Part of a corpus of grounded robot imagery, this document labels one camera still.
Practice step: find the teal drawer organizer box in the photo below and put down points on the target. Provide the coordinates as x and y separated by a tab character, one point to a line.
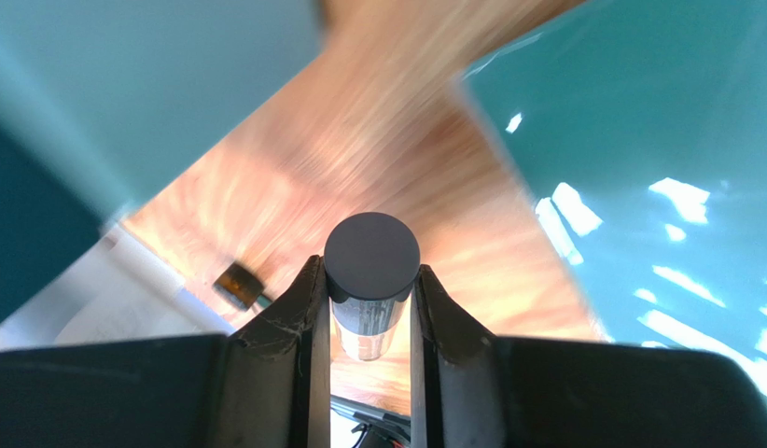
104	103

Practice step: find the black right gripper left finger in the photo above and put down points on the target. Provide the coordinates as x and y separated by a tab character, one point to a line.
278	369

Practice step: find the teal flat box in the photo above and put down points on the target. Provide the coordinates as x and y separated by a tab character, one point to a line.
640	128

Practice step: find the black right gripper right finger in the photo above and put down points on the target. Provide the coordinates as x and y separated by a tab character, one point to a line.
455	399

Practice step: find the beige foundation tube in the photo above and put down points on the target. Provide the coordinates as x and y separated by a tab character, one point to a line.
371	261

